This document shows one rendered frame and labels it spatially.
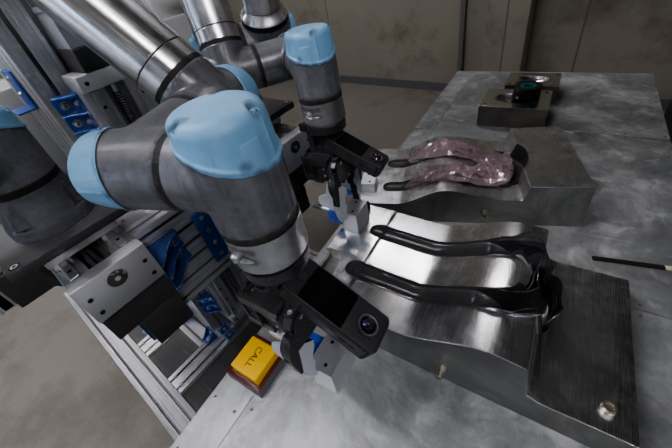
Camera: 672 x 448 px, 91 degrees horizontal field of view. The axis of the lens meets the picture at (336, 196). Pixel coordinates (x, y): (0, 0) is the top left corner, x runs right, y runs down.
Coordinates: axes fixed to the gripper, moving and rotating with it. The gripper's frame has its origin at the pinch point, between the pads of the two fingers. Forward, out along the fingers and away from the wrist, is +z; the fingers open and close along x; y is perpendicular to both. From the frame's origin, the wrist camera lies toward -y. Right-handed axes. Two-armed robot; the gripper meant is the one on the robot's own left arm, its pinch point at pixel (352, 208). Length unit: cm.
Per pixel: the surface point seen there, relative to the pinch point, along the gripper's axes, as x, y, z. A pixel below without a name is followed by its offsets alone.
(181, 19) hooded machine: -281, 428, -11
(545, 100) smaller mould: -74, -30, 5
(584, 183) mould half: -25.3, -40.1, 2.5
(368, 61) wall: -296, 151, 57
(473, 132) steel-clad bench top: -62, -11, 12
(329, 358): 29.8, -13.2, -1.5
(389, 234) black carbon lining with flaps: -0.4, -7.9, 5.2
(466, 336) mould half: 17.7, -27.6, 1.6
